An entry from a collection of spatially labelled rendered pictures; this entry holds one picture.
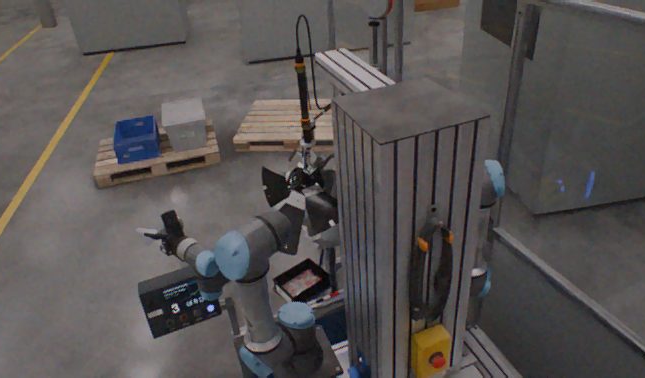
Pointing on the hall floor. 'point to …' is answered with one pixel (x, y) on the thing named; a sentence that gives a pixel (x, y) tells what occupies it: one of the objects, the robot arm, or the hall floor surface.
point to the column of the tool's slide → (379, 44)
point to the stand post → (330, 267)
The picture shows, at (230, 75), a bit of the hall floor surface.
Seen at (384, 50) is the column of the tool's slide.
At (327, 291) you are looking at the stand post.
